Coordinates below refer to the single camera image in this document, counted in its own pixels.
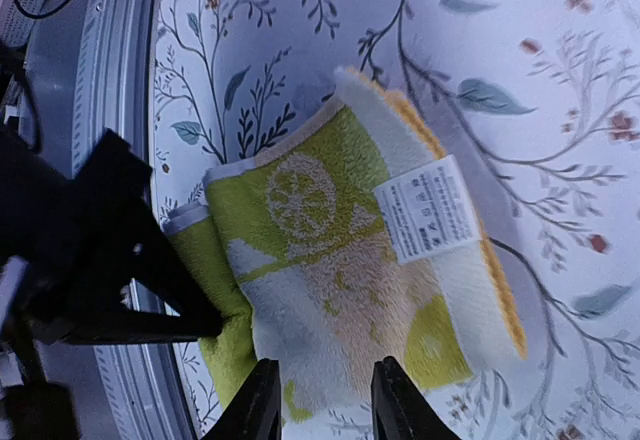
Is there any cream green patterned towel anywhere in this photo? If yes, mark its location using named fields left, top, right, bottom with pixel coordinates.
left=163, top=68, right=527, bottom=423

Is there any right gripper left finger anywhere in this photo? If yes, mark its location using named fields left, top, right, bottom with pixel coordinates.
left=202, top=359, right=282, bottom=440

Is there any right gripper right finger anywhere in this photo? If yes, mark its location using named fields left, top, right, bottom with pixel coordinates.
left=371, top=356, right=459, bottom=440

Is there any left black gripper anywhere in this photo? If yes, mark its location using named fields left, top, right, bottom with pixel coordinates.
left=1, top=130, right=223, bottom=345

